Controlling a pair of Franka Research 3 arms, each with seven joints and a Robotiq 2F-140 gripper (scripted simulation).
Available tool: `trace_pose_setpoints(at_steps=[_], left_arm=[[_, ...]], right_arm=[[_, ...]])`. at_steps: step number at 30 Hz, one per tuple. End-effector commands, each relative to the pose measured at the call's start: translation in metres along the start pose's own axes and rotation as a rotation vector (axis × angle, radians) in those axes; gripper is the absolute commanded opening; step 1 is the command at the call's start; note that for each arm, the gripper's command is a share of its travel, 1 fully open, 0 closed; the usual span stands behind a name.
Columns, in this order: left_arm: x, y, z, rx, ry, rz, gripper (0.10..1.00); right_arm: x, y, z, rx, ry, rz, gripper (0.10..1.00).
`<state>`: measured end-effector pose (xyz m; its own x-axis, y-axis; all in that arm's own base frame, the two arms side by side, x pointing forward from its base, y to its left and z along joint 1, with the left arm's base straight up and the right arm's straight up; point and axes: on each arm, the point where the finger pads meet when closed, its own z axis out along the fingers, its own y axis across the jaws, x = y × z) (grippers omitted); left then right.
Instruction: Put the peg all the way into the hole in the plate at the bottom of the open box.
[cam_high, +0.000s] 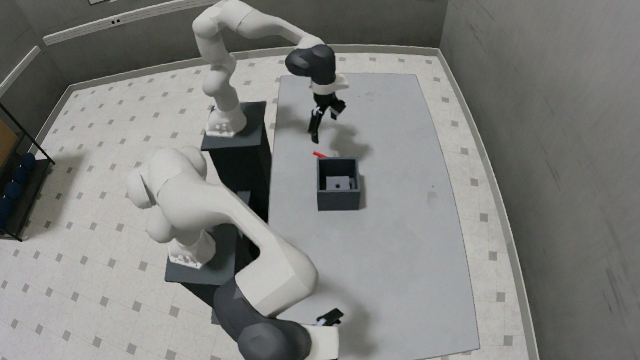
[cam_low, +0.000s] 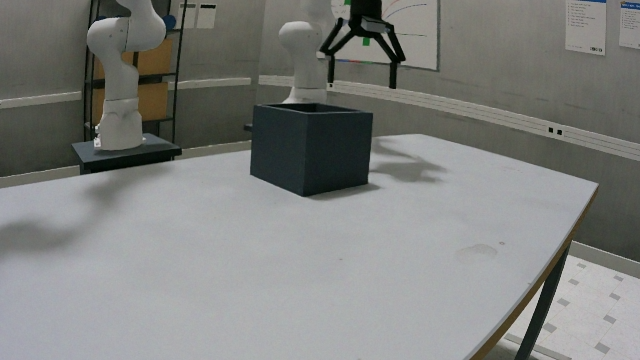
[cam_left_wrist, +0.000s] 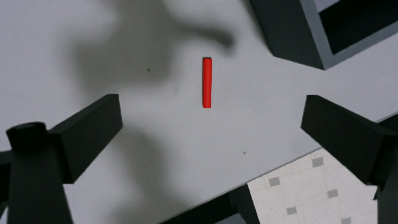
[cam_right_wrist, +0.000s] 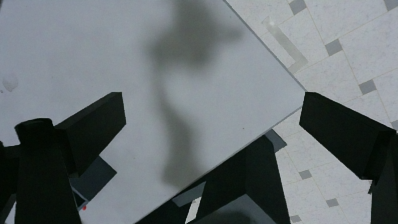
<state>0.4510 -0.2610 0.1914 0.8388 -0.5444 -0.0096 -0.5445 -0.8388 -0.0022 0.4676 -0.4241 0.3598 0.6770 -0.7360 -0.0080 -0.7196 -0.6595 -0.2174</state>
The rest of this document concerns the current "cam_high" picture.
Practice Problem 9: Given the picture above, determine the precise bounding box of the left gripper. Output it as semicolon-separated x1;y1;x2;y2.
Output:
308;92;338;144

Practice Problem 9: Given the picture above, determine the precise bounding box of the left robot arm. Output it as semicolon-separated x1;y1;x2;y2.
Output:
192;0;349;137

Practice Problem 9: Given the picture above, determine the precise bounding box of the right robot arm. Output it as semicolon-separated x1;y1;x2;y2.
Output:
126;145;339;360

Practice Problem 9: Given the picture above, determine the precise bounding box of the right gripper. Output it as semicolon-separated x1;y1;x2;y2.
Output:
315;308;344;327

